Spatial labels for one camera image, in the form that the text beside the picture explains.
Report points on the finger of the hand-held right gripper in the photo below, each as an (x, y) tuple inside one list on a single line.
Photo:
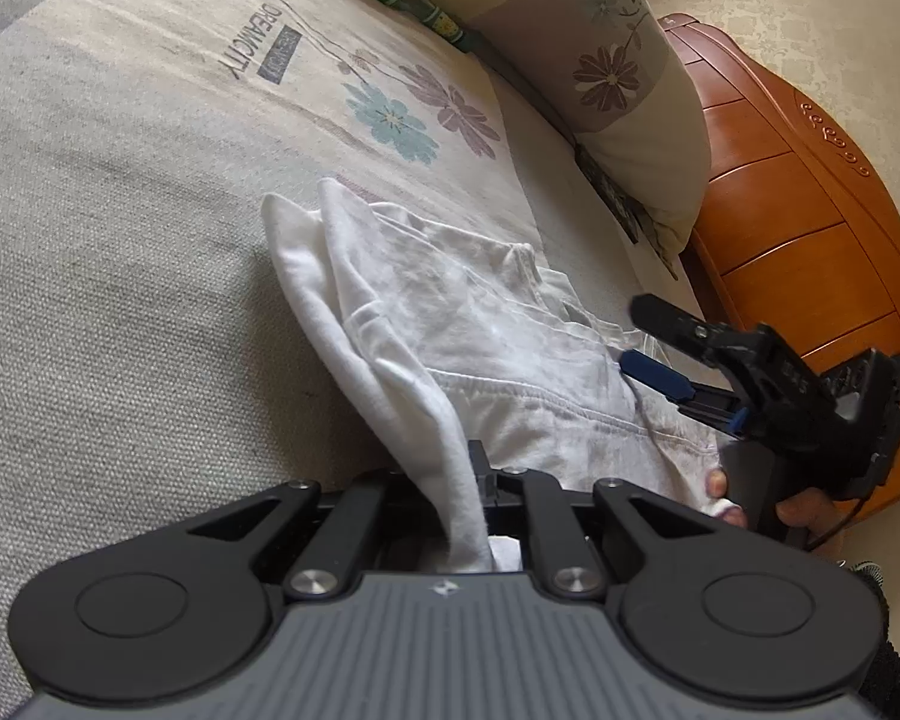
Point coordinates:
[(656, 376), (671, 322)]

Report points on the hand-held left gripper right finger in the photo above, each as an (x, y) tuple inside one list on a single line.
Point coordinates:
[(551, 517)]

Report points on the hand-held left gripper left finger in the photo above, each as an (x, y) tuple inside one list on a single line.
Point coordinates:
[(356, 514)]

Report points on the white printed t-shirt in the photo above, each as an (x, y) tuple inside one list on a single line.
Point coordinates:
[(480, 360)]

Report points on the person's right forearm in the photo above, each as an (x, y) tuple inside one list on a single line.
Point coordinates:
[(896, 660)]

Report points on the person's right hand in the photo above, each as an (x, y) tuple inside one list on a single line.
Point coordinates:
[(799, 510)]

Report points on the wooden bed headboard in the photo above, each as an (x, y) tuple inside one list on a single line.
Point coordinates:
[(817, 225)]

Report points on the floral patchwork pillow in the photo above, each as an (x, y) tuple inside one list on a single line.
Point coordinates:
[(615, 75)]

